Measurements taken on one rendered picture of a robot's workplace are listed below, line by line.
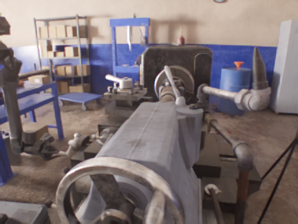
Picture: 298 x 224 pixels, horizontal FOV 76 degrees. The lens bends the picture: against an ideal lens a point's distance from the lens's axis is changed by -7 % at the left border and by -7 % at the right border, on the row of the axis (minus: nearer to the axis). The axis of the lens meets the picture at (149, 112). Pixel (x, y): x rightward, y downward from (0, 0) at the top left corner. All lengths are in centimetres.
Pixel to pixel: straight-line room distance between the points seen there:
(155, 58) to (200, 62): 32
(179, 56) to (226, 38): 340
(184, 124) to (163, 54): 94
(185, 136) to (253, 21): 445
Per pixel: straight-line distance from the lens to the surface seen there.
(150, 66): 152
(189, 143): 65
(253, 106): 42
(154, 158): 38
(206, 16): 482
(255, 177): 90
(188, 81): 130
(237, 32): 487
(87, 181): 50
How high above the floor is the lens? 136
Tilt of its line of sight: 19 degrees down
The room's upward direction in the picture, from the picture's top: straight up
